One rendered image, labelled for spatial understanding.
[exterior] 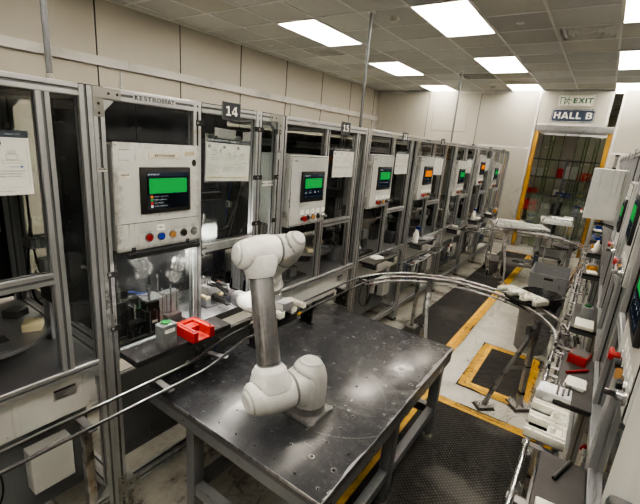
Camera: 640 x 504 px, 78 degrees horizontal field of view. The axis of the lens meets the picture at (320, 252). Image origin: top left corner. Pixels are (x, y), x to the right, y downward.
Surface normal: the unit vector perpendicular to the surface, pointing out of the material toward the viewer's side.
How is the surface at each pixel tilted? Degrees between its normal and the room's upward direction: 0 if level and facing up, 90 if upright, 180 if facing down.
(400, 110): 90
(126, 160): 90
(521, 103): 90
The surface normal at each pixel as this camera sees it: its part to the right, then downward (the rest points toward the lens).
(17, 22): 0.81, 0.22
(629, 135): -0.58, 0.17
